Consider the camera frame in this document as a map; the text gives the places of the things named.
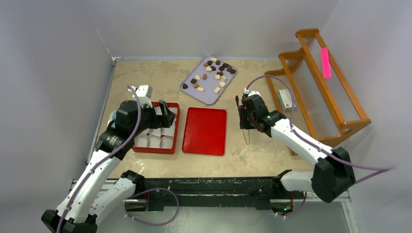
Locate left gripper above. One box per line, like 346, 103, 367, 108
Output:
131, 100, 175, 136

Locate black metal tongs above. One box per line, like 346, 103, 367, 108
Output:
242, 129, 250, 145

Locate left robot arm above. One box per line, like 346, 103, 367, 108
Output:
41, 100, 178, 233

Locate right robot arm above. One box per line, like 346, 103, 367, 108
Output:
235, 91, 356, 203

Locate red chocolate box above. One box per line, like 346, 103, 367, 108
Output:
132, 102, 180, 154

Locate lavender tray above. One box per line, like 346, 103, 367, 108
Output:
180, 56, 239, 105

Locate red box lid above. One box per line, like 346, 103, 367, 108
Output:
182, 107, 227, 156

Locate small white carton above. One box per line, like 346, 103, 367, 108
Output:
277, 89, 294, 111

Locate orange wooden rack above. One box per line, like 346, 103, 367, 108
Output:
265, 29, 371, 147

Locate pink sticky label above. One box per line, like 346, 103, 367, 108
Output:
320, 47, 332, 79

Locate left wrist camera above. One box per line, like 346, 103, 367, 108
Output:
132, 84, 153, 99

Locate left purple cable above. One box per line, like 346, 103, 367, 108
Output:
54, 85, 142, 233

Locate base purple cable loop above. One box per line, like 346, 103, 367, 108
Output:
123, 187, 180, 226

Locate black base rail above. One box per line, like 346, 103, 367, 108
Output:
121, 170, 304, 211

